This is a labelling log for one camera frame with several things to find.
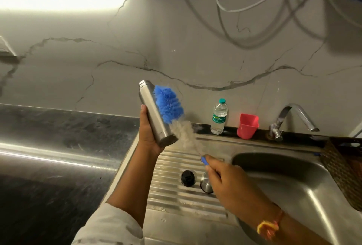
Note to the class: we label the steel flask cap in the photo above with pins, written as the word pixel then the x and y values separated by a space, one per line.
pixel 206 185

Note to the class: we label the black flask stopper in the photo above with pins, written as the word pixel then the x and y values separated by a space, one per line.
pixel 187 178

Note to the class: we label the person's right forearm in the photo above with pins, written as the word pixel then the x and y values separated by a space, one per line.
pixel 294 232

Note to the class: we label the orange yellow wrist thread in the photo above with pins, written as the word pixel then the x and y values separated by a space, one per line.
pixel 268 226

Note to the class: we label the person's right fingers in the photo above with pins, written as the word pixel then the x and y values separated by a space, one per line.
pixel 212 165

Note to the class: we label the stainless steel sink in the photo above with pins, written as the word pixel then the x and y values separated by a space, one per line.
pixel 285 174

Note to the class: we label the white sleeve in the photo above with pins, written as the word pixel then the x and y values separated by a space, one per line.
pixel 110 227

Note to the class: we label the red plastic cup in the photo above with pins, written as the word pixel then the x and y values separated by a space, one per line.
pixel 247 126

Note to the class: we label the clear plastic water bottle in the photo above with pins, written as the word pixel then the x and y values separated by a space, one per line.
pixel 219 119

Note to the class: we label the person's left hand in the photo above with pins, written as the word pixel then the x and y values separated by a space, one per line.
pixel 145 137

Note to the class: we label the blue and grey bottle brush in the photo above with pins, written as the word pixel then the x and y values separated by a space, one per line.
pixel 168 103

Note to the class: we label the under-cabinet light strip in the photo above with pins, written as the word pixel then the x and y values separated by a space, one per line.
pixel 56 0

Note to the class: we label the brown woven basket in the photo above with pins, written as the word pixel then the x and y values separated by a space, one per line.
pixel 343 168

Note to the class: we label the person's right hand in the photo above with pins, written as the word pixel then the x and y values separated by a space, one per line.
pixel 237 188

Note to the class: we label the stainless steel flask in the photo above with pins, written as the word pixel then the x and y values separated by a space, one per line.
pixel 154 117

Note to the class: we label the person's left thumb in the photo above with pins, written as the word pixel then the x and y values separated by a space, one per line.
pixel 143 116

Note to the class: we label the person's left forearm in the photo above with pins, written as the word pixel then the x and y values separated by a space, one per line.
pixel 133 188

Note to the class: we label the chrome sink faucet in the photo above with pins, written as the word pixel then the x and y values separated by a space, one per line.
pixel 297 112

